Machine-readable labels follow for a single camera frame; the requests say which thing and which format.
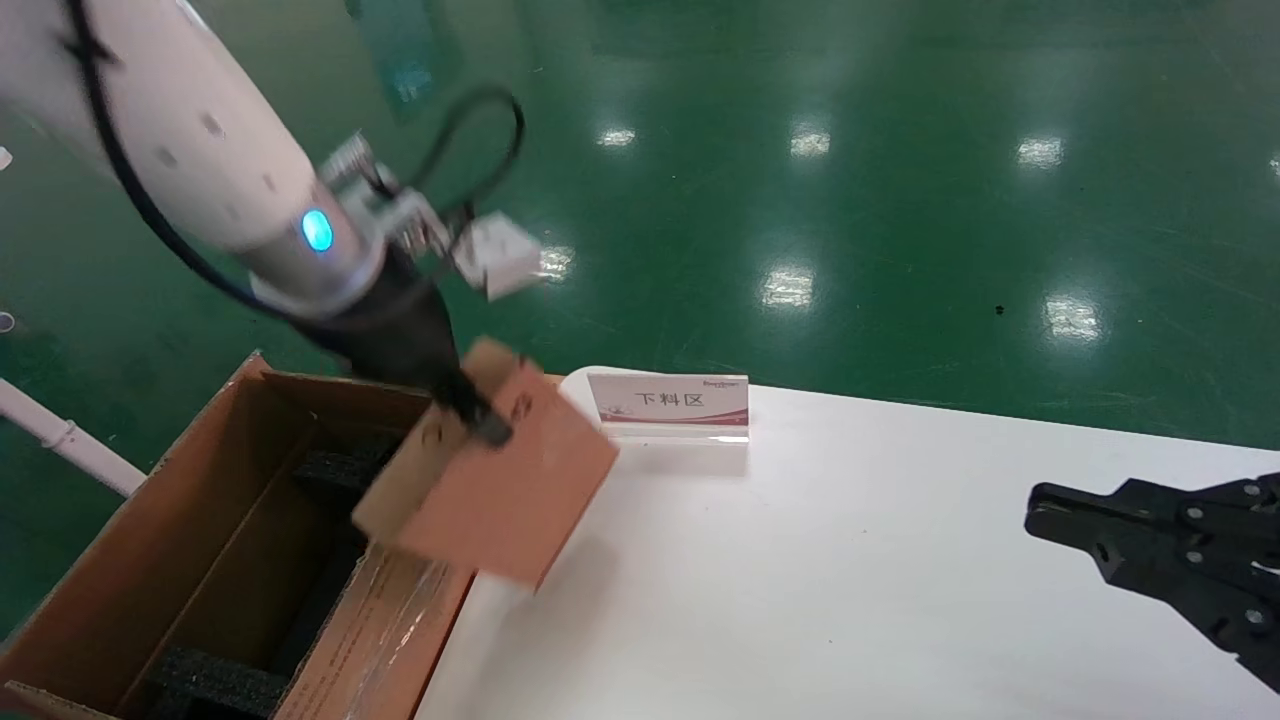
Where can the small cardboard box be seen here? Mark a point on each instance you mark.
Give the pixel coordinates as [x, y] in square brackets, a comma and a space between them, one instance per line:
[510, 490]

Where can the large cardboard box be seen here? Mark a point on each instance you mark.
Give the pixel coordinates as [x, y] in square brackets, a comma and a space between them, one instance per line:
[200, 530]

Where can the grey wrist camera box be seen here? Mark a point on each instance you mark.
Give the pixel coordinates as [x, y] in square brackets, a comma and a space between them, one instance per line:
[500, 255]

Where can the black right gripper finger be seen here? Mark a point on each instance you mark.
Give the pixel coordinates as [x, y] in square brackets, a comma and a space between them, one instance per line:
[1150, 515]
[1220, 600]

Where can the black foam block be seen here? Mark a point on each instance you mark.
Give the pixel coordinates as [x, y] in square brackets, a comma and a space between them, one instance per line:
[215, 685]
[340, 465]

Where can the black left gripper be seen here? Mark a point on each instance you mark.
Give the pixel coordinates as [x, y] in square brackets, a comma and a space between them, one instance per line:
[395, 330]

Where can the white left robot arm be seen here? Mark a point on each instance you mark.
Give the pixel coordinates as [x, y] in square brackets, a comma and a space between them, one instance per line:
[180, 130]

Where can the clear acrylic sign stand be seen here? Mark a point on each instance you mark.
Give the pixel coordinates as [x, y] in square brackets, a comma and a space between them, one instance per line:
[670, 400]

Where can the white pipe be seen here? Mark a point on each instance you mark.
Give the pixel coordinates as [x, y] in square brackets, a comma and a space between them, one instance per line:
[60, 435]

